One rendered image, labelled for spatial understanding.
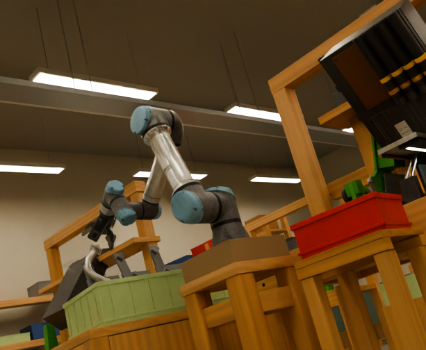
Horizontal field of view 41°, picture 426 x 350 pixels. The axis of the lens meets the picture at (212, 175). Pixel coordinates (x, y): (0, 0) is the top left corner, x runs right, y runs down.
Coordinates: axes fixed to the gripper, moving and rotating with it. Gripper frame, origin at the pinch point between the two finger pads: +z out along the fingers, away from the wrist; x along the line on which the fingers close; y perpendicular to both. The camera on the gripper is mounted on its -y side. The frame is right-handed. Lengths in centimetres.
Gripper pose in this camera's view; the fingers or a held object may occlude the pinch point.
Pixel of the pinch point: (96, 244)
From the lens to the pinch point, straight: 262.8
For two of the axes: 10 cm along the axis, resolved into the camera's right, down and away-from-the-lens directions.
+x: -9.0, -4.4, 0.4
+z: -3.3, 7.4, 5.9
